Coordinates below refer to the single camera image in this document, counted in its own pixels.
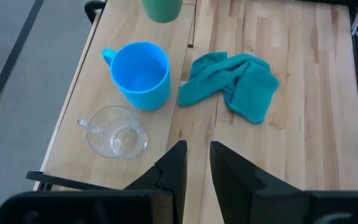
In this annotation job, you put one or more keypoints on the green plastic cup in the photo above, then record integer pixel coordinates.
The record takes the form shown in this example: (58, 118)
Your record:
(162, 11)

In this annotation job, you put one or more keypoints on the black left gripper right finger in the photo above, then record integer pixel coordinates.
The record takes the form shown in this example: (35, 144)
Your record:
(238, 193)

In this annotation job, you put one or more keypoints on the wooden shelf board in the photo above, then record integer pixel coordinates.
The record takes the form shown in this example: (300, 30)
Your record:
(104, 174)

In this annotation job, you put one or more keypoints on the blue plastic mug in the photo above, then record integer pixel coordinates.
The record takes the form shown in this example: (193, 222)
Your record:
(141, 81)

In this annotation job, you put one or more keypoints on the clear glass mug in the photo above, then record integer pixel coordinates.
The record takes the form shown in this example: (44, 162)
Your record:
(117, 133)

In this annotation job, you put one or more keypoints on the black metal shelf bracket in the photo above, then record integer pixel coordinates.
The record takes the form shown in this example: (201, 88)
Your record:
(92, 7)
(64, 182)

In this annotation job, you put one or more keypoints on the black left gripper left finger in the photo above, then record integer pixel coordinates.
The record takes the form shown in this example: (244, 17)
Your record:
(169, 186)

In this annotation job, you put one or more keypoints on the teal cloth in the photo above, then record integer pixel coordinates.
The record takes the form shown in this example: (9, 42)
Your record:
(247, 84)

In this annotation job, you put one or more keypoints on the small black shelf clip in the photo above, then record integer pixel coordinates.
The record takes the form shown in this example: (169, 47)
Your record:
(190, 45)

